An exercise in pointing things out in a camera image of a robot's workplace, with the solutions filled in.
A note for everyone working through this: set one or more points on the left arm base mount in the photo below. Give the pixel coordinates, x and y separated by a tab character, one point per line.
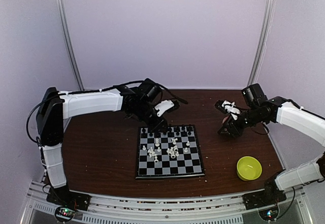
67	210

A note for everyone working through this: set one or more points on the white rook chess piece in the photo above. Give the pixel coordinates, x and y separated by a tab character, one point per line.
156	160

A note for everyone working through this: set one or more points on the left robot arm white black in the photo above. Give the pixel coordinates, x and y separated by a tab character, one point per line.
48	121

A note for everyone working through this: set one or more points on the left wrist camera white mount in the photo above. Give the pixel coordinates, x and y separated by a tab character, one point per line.
165	106

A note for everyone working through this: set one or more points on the right aluminium frame post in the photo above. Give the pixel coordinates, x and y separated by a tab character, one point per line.
261	45

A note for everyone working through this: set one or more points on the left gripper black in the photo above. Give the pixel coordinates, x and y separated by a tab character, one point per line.
162	123

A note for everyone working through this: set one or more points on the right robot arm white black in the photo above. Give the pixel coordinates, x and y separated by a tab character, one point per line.
297	133

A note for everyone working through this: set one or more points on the white king chess piece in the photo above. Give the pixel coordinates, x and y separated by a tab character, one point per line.
157	142

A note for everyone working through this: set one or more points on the yellow-green bowl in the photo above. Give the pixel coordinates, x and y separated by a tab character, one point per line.
248	168

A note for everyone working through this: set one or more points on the aluminium frame post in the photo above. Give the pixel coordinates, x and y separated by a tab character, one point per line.
68	44
261	45

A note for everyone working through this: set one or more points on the cluster white chess piece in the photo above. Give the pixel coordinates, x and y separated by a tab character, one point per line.
173	152

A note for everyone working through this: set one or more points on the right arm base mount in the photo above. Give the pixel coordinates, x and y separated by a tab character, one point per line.
267	203

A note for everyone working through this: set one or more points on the black white chessboard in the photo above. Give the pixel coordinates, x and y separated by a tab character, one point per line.
188	164

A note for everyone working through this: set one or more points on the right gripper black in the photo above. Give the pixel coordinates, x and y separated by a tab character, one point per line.
232	127

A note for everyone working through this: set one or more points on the left aluminium frame post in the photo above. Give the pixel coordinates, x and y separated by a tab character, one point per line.
68	44

